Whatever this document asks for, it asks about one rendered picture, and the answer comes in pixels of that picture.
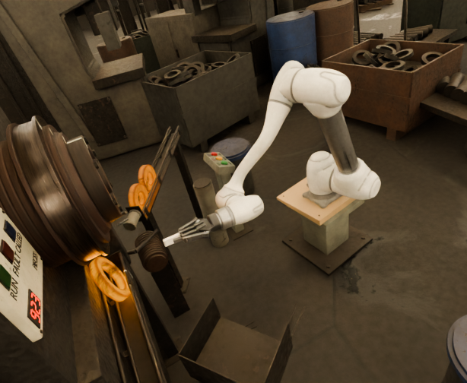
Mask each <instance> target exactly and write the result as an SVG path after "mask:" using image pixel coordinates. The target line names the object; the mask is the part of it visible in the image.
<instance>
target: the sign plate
mask: <svg viewBox="0 0 467 383"><path fill-rule="evenodd" d="M6 221H8V222H9V223H10V224H11V225H12V226H13V228H14V229H15V230H16V231H17V235H16V240H15V241H14V240H13V239H12V238H11V236H10V235H9V234H8V233H7V231H6V230H5V224H6ZM3 241H6V242H7V243H8V245H9V246H10V247H11V248H12V250H13V251H14V261H13V262H11V261H10V260H9V259H8V258H7V257H6V255H5V254H4V253H3V252H2V243H3ZM0 264H1V265H2V266H3V267H4V268H5V270H6V271H7V272H8V273H9V274H10V275H11V288H10V289H9V288H7V287H6V285H4V284H3V282H1V281H0V312H1V313H2V314H3V315H4V316H5V317H6V318H7V319H8V320H9V321H10V322H11V323H12V324H13V325H15V326H16V327H17V328H18V329H19V330H20V331H21V332H22V333H23V334H24V335H25V336H26V337H28V338H29V339H30V340H31V341H32V342H35V341H37V340H39V339H40V338H42V337H43V258H41V257H40V256H39V255H38V253H37V252H36V251H35V249H34V248H33V247H32V245H31V244H30V243H29V242H28V241H27V240H26V239H25V237H24V236H23V235H22V233H21V232H20V231H19V229H18V228H17V227H16V226H15V225H14V224H13V222H12V221H11V220H10V219H9V217H8V216H7V215H6V213H5V211H4V210H2V209H1V208H0ZM31 293H33V294H34V295H35V296H36V298H38V299H39V301H38V299H37V301H35V296H34V295H33V298H32V297H31ZM31 301H33V302H34V303H35V304H36V305H34V304H33V303H32V305H31ZM39 302H40V306H39ZM35 306H36V307H37V311H38V312H39V310H40V315H39V314H38V313H37V312H36V309H35ZM32 309H33V310H34V311H35V313H34V312H33V311H32V314H31V313H30V310H32ZM36 313H37V314H38V315H39V317H40V323H39V318H38V317H37V316H36V318H35V319H34V318H33V317H32V315H33V316H34V317H35V314H36Z"/></svg>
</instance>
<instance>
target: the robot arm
mask: <svg viewBox="0 0 467 383"><path fill-rule="evenodd" d="M350 92H351V83H350V81H349V79H348V77H347V76H346V75H344V74H342V73H341V72H339V71H336V70H332V69H328V68H304V67H303V65H302V64H300V63H299V62H296V61H289V62H286V63H285V64H284V65H283V67H282V68H281V70H280V71H279V72H278V74H277V76H276V79H275V81H274V84H273V86H272V89H271V93H270V97H269V100H268V107H267V113H266V117H265V124H264V127H263V130H262V133H261V135H260V136H259V138H258V139H257V141H256V142H255V144H254V145H253V146H252V148H251V149H250V150H249V152H248V154H247V155H246V156H245V157H244V159H243V160H242V162H241V163H240V165H239V166H238V167H237V169H236V171H235V172H234V174H233V176H232V178H231V180H230V181H229V182H228V183H227V184H226V185H224V187H223V188H222V189H221V190H220V191H219V192H218V193H217V194H216V197H215V202H216V205H217V206H218V208H219V209H217V210H216V211H215V212H214V213H213V214H209V215H208V216H207V217H206V218H205V219H201V220H198V218H197V217H196V218H195V219H194V220H192V221H190V222H189V223H187V224H186V225H184V226H182V227H180V228H179V232H178V233H176V234H173V235H172V236H170V237H167V238H165V239H163V242H164V245H165V247H167V246H169V245H172V244H173V243H177V242H180V241H184V242H185V243H187V242H192V241H195V240H199V239H208V238H209V233H210V232H211V231H212V232H213V233H214V232H216V231H218V230H220V229H227V228H229V227H232V226H234V225H237V224H242V223H246V222H248V221H250V220H252V219H254V218H256V217H258V216H259V215H260V214H261V213H262V212H263V211H264V204H263V202H262V199H261V198H260V197H259V196H258V195H248V196H244V190H243V180H244V179H245V177H246V174H247V173H248V172H249V171H250V170H251V169H252V167H253V166H254V165H255V164H256V162H257V161H258V160H259V159H260V158H261V156H262V155H263V154H264V153H265V152H266V151H267V150H268V148H269V147H270V145H271V144H272V142H273V140H274V139H275V137H276V135H277V134H278V132H279V130H280V128H281V126H282V124H283V122H284V120H285V119H286V117H287V115H288V113H289V112H290V110H291V107H292V106H293V104H294V103H302V104H303V105H304V106H305V107H306V108H307V109H308V110H309V111H310V112H311V113H312V114H313V115H314V116H315V117H317V118H318V121H319V124H320V126H321V129H322V132H323V134H324V136H325V138H326V141H327V144H328V146H329V149H330V151H331V153H332V154H330V153H328V152H325V151H319V152H315V153H314V154H312V156H311V157H310V158H309V160H308V162H307V187H308V188H309V191H306V192H304V193H303V194H302V196H303V198H307V199H309V200H310V201H312V202H314V203H315V204H318V205H319V206H320V207H321V208H326V207H327V206H328V205H329V204H331V203H332V202H333V201H335V200H337V199H338V198H340V197H341V196H343V195H344V196H346V197H349V198H353V199H358V200H367V199H371V198H373V197H375V196H376V194H377V193H378V191H379V190H380V184H381V182H380V178H379V176H378V175H377V174H376V173H375V172H373V171H371V170H370V168H369V167H368V166H367V165H366V164H365V163H364V161H363V160H361V159H359V158H357V156H356V153H355V150H354V146H353V144H352V141H351V137H350V135H349V132H348V127H347V125H346V122H345V118H344V116H343V113H342V104H344V103H345V102H346V101H347V99H348V98H349V95H350Z"/></svg>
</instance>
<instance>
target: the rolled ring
mask: <svg viewBox="0 0 467 383"><path fill-rule="evenodd" d="M89 271H90V274H91V277H92V278H93V280H94V282H95V284H96V285H97V286H98V287H99V288H100V290H101V291H102V292H103V293H104V294H106V295H107V296H108V297H110V298H111V299H113V300H115V301H117V302H122V301H124V300H125V299H126V298H127V297H129V296H130V294H131V293H130V291H129V287H128V284H127V282H126V279H125V276H124V274H123V273H122V272H121V270H120V269H118V267H117V266H115V264H114V263H112V262H111V261H110V260H108V259H106V258H104V257H97V258H95V259H94V260H93V261H92V262H91V263H90V264H89ZM103 271H106V272H107V273H108V274H109V275H110V276H111V277H112V278H113V279H114V281H115V282H116V284H117V286H118V287H117V286H115V285H114V284H113V283H111V282H110V280H109V279H108V278H107V276H106V275H105V273H104V272H103Z"/></svg>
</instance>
